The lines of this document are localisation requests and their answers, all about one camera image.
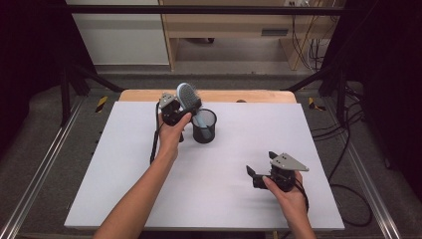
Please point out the aluminium rail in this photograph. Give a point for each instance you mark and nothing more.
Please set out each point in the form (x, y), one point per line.
(374, 199)
(42, 166)

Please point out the white power strip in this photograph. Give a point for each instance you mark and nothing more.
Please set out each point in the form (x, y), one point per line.
(298, 2)

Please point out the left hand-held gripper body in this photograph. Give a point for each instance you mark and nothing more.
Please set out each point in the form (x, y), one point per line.
(169, 106)

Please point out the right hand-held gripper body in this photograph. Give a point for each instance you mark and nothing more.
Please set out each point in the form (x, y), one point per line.
(287, 162)

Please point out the person's right hand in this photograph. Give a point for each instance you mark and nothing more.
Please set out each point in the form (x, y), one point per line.
(292, 202)

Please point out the black curtain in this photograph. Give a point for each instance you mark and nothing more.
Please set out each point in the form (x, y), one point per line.
(391, 66)
(30, 49)

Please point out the white table board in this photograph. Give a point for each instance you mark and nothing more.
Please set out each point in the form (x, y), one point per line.
(215, 186)

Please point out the person's left hand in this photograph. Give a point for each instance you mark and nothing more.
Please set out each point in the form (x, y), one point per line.
(170, 137)

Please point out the black metal stand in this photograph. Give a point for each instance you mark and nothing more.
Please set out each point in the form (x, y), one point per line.
(65, 99)
(340, 96)

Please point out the white cabinet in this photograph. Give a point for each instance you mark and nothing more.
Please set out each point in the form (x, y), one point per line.
(122, 40)

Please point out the black mesh cup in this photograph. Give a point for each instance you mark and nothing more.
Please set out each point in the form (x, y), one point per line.
(199, 136)

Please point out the wooden table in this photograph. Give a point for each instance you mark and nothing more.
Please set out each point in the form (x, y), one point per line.
(249, 95)

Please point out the black frame crossbar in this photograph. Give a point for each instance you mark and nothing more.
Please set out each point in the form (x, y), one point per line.
(199, 9)

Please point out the light wooden desk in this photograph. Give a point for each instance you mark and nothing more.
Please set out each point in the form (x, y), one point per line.
(215, 28)

